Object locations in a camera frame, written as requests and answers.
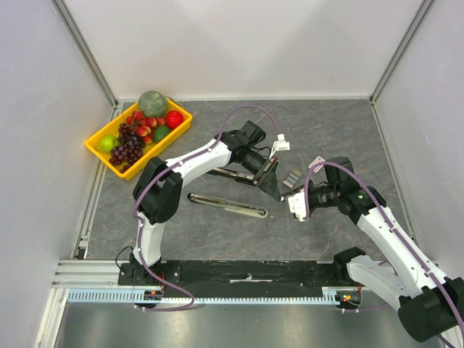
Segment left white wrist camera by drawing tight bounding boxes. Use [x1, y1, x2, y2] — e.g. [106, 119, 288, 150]
[269, 133, 290, 159]

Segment red white staple box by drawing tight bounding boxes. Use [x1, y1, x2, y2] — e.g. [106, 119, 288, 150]
[308, 156, 325, 173]

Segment red apple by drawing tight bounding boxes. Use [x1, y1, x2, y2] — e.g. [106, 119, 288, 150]
[165, 110, 184, 130]

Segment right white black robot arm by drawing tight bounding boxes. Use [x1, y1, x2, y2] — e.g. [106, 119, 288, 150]
[287, 157, 463, 342]

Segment slotted cable duct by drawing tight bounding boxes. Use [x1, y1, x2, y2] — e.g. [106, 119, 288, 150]
[67, 289, 341, 305]

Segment light green lime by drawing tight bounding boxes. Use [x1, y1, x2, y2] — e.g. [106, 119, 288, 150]
[97, 135, 119, 154]

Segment dark green lime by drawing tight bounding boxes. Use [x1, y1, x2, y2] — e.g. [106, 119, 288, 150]
[153, 125, 171, 143]

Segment purple grape bunch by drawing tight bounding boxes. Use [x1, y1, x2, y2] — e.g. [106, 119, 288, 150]
[109, 123, 144, 173]

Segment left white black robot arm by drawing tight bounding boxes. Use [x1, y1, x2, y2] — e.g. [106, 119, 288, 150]
[118, 121, 281, 286]

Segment red peach cluster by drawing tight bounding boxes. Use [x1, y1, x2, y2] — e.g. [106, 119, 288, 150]
[125, 110, 165, 144]

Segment yellow plastic tray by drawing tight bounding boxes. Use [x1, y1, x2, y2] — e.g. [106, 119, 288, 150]
[85, 100, 193, 181]

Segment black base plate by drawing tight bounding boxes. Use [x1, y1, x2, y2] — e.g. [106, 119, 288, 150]
[117, 259, 378, 299]

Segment white black stapler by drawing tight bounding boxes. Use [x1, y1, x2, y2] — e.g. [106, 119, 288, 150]
[187, 193, 268, 218]

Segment green melon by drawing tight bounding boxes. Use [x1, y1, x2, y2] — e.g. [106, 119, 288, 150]
[138, 91, 167, 117]

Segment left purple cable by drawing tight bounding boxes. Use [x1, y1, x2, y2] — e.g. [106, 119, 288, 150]
[133, 105, 286, 312]

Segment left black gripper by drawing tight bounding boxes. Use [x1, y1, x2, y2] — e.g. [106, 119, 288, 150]
[241, 147, 280, 202]

